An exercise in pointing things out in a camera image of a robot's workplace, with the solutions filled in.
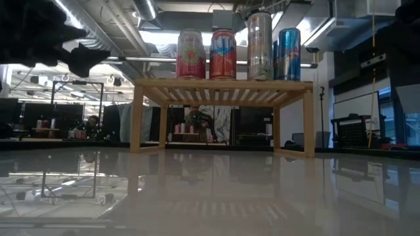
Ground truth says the grey partition panel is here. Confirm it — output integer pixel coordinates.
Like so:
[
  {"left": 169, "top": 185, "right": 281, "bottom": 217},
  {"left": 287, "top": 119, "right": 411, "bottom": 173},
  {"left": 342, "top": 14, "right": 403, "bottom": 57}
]
[{"left": 117, "top": 103, "right": 154, "bottom": 144}]

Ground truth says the black tripod stand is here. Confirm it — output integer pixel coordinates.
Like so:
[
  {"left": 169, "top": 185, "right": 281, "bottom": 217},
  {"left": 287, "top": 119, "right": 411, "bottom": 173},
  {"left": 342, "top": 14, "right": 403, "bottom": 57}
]
[{"left": 319, "top": 86, "right": 326, "bottom": 148}]

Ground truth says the black stand frame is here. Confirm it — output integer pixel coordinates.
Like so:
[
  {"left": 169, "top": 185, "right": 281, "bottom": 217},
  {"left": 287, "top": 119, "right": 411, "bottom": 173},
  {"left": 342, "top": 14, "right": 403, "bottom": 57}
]
[{"left": 50, "top": 80, "right": 105, "bottom": 132}]

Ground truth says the teal white wall painting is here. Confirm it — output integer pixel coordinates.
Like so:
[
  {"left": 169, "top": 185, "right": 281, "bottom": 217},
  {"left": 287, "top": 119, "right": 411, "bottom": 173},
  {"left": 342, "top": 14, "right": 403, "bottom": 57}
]
[{"left": 183, "top": 104, "right": 232, "bottom": 134}]

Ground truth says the person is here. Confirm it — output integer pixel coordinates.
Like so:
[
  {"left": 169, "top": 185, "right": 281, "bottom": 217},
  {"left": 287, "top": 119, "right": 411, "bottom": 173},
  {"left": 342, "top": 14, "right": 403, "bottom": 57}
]
[
  {"left": 81, "top": 114, "right": 101, "bottom": 139},
  {"left": 184, "top": 104, "right": 215, "bottom": 144}
]

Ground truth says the grey ceiling box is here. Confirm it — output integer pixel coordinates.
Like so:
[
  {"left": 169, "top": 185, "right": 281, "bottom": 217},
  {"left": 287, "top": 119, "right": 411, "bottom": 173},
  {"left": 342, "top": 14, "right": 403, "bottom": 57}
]
[{"left": 211, "top": 9, "right": 236, "bottom": 32}]

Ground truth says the wooden slatted shelf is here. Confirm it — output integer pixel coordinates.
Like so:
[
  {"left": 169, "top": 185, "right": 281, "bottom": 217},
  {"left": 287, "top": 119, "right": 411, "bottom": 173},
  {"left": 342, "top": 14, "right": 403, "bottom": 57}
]
[{"left": 130, "top": 77, "right": 315, "bottom": 159}]

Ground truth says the black mesh cart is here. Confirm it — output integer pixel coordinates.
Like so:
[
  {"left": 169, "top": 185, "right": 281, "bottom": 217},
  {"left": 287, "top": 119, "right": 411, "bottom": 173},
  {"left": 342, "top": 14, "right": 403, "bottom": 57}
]
[{"left": 330, "top": 113, "right": 383, "bottom": 149}]

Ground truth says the blue Red Bull can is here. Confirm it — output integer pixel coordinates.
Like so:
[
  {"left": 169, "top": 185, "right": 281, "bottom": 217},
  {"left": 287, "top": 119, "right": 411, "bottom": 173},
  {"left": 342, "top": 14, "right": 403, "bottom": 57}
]
[
  {"left": 273, "top": 39, "right": 280, "bottom": 81},
  {"left": 278, "top": 27, "right": 302, "bottom": 81}
]

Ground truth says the yellow hanging cable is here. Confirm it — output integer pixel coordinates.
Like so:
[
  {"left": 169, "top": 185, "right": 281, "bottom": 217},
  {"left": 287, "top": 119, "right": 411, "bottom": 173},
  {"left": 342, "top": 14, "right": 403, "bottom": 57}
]
[{"left": 367, "top": 12, "right": 377, "bottom": 148}]

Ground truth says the long ceiling light tube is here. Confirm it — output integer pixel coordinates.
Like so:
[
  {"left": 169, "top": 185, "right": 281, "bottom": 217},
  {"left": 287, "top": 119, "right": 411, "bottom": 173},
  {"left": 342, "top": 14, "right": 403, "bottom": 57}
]
[{"left": 104, "top": 56, "right": 318, "bottom": 69}]

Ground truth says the white board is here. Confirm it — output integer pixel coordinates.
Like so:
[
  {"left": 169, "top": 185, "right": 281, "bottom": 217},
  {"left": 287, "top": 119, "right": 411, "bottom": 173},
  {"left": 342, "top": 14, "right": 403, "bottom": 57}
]
[{"left": 333, "top": 92, "right": 381, "bottom": 132}]

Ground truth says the black computer monitor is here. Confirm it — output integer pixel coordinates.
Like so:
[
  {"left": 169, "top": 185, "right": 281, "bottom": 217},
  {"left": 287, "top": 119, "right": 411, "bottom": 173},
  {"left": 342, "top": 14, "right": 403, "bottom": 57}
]
[
  {"left": 23, "top": 103, "right": 54, "bottom": 130},
  {"left": 54, "top": 103, "right": 85, "bottom": 130}
]

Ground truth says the grey trash bin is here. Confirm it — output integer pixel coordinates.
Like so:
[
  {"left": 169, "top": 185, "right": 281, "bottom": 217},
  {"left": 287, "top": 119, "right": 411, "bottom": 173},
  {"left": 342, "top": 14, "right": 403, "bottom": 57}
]
[{"left": 315, "top": 130, "right": 332, "bottom": 148}]

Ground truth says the tall silver Celsius can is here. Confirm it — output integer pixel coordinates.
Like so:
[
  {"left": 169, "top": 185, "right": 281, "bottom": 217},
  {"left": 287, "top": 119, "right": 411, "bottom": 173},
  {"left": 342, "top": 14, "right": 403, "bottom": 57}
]
[{"left": 246, "top": 10, "right": 274, "bottom": 81}]

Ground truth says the red Fanta can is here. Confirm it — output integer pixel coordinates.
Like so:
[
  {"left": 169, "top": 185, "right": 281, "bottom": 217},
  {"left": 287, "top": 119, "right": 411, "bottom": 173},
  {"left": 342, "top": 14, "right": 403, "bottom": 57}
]
[{"left": 209, "top": 29, "right": 238, "bottom": 80}]

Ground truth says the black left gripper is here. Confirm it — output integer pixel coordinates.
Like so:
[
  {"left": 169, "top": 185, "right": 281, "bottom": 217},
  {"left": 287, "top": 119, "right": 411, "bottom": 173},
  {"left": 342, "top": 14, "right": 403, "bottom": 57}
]
[{"left": 12, "top": 0, "right": 111, "bottom": 79}]

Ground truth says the round silver ventilation duct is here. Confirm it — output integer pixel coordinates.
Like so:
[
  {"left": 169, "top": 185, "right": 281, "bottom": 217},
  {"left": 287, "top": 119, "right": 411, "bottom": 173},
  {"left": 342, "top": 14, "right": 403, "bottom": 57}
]
[{"left": 55, "top": 0, "right": 159, "bottom": 57}]

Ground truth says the rectangular silver air duct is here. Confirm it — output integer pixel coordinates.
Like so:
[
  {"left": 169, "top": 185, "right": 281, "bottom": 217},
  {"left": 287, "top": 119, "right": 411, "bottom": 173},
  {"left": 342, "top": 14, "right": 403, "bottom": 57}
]
[{"left": 301, "top": 0, "right": 403, "bottom": 53}]

